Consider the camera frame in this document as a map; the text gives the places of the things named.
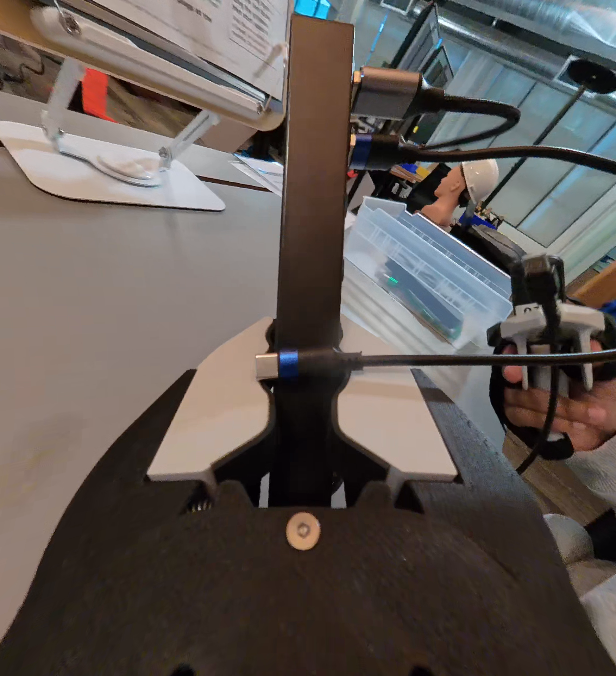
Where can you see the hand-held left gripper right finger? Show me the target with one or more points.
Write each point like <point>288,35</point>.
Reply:
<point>387,417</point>

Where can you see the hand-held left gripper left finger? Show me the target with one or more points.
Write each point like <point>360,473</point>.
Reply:
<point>218,412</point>

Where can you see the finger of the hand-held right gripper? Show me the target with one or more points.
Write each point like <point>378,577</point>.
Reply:
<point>582,323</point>
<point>514,328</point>

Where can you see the clear plastic bin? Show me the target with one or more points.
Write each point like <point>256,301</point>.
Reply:
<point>392,232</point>

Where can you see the black usb hub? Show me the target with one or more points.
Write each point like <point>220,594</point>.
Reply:
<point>313,211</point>

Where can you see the person's right hand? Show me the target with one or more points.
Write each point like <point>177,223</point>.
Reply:
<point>588,417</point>

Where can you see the white hard hat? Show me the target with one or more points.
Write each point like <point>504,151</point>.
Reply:
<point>479,174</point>

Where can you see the mannequin head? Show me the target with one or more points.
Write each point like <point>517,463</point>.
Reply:
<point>448,190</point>

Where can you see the black disc on pole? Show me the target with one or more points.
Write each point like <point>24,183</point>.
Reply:
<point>596,76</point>

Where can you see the printed leaflet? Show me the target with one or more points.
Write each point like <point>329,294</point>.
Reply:
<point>260,171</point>

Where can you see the white laptop stand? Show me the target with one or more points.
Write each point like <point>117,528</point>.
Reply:
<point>128,174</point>

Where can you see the black monitor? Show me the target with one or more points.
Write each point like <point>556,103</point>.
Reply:
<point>421,37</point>

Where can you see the printed paper sheet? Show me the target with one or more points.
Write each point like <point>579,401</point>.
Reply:
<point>223,31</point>

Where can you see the silver ventilation duct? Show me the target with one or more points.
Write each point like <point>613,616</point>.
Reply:
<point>524,42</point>

